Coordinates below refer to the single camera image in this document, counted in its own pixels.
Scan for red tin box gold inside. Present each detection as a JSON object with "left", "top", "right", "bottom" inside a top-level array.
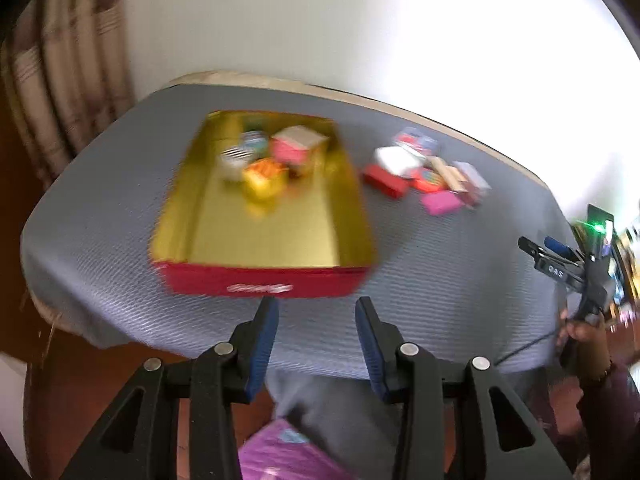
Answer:
[{"left": 149, "top": 110, "right": 379, "bottom": 299}]

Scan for grey textured mat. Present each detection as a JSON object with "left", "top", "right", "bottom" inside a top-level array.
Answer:
[{"left": 20, "top": 82, "right": 576, "bottom": 382}]

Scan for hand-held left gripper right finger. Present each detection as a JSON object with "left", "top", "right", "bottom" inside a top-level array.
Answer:
[{"left": 355, "top": 296, "right": 573, "bottom": 480}]

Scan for orange yellow striped box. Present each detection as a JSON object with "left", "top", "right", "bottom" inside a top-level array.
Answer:
[{"left": 242, "top": 156, "right": 291, "bottom": 206}]

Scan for clear pink plastic box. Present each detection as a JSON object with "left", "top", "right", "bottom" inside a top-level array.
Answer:
[{"left": 392, "top": 127, "right": 443, "bottom": 159}]

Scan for magenta wooden block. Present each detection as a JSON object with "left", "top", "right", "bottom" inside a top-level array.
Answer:
[{"left": 420, "top": 190, "right": 464, "bottom": 218}]

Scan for person's right forearm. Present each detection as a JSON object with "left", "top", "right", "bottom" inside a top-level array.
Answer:
[{"left": 575, "top": 364, "right": 640, "bottom": 480}]

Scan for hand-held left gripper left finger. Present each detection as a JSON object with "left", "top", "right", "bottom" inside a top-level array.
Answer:
[{"left": 60, "top": 297, "right": 281, "bottom": 480}]

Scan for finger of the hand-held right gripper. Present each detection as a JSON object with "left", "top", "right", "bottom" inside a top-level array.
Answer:
[
  {"left": 517, "top": 236, "right": 557, "bottom": 262},
  {"left": 544, "top": 236, "right": 584, "bottom": 264}
]

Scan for white pink box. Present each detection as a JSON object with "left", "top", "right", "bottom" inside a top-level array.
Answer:
[{"left": 452, "top": 161, "right": 492, "bottom": 207}]

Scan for white flat box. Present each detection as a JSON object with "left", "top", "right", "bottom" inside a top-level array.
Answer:
[{"left": 375, "top": 146, "right": 422, "bottom": 179}]

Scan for teal dog print tin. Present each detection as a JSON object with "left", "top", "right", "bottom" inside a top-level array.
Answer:
[{"left": 241, "top": 130, "right": 271, "bottom": 153}]

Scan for person's grey trouser leg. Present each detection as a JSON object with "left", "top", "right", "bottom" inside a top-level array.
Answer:
[{"left": 265, "top": 370, "right": 407, "bottom": 480}]

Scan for black cable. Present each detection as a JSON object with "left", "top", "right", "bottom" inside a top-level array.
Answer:
[{"left": 499, "top": 332, "right": 559, "bottom": 364}]

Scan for red round label packet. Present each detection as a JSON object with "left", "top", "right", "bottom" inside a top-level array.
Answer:
[{"left": 410, "top": 167, "right": 449, "bottom": 194}]

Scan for black white zigzag box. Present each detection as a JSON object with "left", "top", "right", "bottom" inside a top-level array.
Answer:
[{"left": 220, "top": 146, "right": 253, "bottom": 182}]

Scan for magenta plastic bag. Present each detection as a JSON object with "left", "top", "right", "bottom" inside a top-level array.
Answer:
[{"left": 237, "top": 417, "right": 396, "bottom": 480}]

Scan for colourful blurred items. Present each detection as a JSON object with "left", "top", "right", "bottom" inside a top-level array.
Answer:
[{"left": 612, "top": 225, "right": 640, "bottom": 323}]

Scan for beige leaf print curtain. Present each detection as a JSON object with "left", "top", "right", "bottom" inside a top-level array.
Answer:
[{"left": 0, "top": 0, "right": 137, "bottom": 191}]

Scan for plain wooden block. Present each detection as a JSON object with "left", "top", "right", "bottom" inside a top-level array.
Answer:
[{"left": 427, "top": 156, "right": 469, "bottom": 194}]

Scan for person's right hand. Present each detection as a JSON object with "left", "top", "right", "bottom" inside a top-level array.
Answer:
[{"left": 559, "top": 310, "right": 613, "bottom": 387}]

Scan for beige pink cube box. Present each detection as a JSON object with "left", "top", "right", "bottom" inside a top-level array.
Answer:
[{"left": 271, "top": 125, "right": 330, "bottom": 177}]

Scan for red wooden block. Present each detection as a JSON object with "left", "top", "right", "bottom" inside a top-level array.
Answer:
[{"left": 362, "top": 164, "right": 409, "bottom": 199}]

